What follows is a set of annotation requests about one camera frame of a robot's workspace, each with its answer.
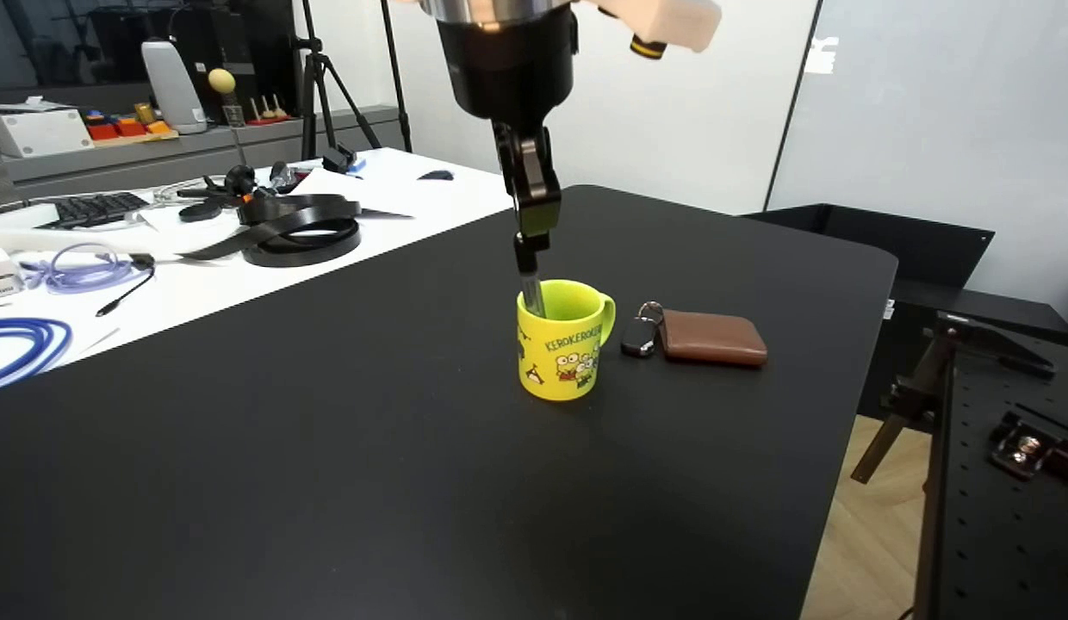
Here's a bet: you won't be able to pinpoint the black perforated bench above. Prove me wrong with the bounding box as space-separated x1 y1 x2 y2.
847 286 1068 620

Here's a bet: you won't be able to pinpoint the black coiled cable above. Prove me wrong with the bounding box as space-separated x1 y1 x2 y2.
237 185 365 267

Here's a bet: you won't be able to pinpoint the yellow-green cartoon mug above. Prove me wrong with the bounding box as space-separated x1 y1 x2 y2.
513 274 620 406

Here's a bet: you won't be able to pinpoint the white table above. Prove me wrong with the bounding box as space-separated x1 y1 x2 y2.
0 143 516 399

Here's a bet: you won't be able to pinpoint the small black tabletop tripod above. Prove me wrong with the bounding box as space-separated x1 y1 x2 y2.
173 158 321 228

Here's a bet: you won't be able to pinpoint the black keyboard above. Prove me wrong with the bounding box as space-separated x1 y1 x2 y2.
48 190 156 229

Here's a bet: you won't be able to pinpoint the white plastic device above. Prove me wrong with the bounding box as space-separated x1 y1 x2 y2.
0 246 27 310

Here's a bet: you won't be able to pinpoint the brown leather key pouch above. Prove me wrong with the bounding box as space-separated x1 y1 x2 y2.
655 305 776 371

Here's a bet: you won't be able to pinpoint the bright blue coiled cable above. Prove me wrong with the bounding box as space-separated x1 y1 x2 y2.
0 317 75 396

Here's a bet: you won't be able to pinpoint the black pipe frame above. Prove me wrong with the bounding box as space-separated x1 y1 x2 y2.
376 0 414 155

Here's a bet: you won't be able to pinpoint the black camera tripod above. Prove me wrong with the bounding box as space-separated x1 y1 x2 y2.
290 0 389 166

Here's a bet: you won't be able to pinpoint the grey partition counter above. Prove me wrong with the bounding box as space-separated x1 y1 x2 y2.
0 103 408 212

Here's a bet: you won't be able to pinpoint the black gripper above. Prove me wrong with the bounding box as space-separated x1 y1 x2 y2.
435 8 584 280

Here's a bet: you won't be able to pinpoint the dark framed window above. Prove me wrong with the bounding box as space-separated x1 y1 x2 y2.
0 0 305 95

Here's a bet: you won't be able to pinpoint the small white box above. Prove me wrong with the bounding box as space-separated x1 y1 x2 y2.
0 99 97 162

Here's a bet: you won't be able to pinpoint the black marker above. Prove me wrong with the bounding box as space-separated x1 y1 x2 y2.
513 233 552 319

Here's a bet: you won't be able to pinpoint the metal clamp latch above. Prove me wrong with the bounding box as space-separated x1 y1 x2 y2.
987 402 1068 487

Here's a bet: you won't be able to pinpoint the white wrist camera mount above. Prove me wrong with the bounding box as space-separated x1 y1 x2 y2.
595 0 723 61

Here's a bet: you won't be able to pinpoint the pale purple coiled cable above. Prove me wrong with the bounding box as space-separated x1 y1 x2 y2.
21 238 141 296

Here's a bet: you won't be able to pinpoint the red orange small parts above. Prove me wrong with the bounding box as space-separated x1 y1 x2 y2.
84 103 181 143

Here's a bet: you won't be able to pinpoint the black car key fob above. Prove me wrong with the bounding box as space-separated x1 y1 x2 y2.
616 296 665 362

